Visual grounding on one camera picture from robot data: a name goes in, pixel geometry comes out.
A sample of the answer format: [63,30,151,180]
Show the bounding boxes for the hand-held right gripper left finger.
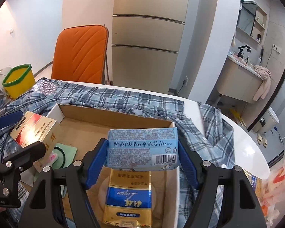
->
[18,138,108,228]

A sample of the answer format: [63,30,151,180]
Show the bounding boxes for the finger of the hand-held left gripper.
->
[2,141,47,172]
[0,110,24,130]

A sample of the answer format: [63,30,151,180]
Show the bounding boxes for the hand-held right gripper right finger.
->
[178,139,268,228]

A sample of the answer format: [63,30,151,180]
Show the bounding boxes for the red gold cigarette pack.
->
[9,111,61,174]

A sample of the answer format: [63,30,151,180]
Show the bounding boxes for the cardboard box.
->
[34,103,181,228]

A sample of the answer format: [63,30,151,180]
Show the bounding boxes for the light blue wipes packet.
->
[103,127,181,171]

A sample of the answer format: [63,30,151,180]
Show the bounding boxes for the blue gold cigarette pack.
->
[103,169,153,227]

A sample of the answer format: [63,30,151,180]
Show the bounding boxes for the yellow bin green rim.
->
[2,64,36,100]

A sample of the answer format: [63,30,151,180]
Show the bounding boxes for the white handbag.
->
[0,68,13,93]

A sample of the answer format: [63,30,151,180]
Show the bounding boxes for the rhinestone sheet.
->
[31,78,63,98]

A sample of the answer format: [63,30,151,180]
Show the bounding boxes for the gold packet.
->
[243,170,263,196]

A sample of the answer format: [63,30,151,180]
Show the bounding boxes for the blue plaid shirt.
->
[0,79,235,228]

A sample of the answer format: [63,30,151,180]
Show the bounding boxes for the white toilet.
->
[252,107,280,134]

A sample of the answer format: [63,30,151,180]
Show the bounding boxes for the white red plastic bag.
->
[261,147,285,224]

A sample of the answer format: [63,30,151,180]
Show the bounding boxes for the orange chair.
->
[51,24,110,85]

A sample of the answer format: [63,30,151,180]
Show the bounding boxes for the beige vanity cabinet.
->
[216,55,264,104]

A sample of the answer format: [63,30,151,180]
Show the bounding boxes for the beige refrigerator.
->
[111,0,192,93]

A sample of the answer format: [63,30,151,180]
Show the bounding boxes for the pink towel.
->
[253,65,272,101]

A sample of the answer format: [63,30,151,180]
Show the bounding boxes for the black faucet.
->
[237,45,252,58]

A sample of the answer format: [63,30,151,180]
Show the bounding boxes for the mirror cabinet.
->
[236,1,258,37]

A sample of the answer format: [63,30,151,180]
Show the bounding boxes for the black hair tie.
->
[53,147,67,169]

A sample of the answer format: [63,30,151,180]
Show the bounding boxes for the black door frame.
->
[247,50,285,131]

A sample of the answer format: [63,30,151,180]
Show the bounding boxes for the wall niche shelf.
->
[252,5,268,44]

